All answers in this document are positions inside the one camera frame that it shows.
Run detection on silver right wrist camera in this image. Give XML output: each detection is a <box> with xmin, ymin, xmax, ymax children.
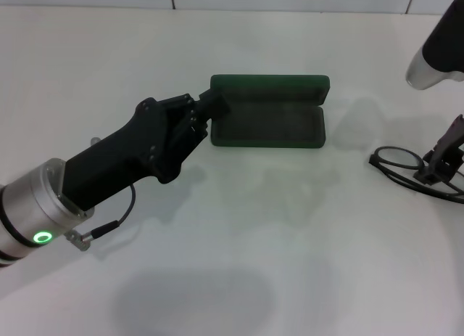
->
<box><xmin>405</xmin><ymin>0</ymin><xmax>464</xmax><ymax>93</ymax></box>

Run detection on black thin-framed glasses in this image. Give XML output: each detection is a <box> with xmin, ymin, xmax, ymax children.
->
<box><xmin>368</xmin><ymin>144</ymin><xmax>464</xmax><ymax>204</ymax></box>

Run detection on green glasses case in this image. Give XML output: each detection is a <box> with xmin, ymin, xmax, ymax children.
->
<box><xmin>209</xmin><ymin>73</ymin><xmax>332</xmax><ymax>149</ymax></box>

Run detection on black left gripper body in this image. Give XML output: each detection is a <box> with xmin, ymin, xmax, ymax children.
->
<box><xmin>59</xmin><ymin>97</ymin><xmax>183</xmax><ymax>211</ymax></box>

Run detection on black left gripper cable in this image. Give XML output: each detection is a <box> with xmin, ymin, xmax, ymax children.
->
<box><xmin>64</xmin><ymin>183</ymin><xmax>137</xmax><ymax>250</ymax></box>

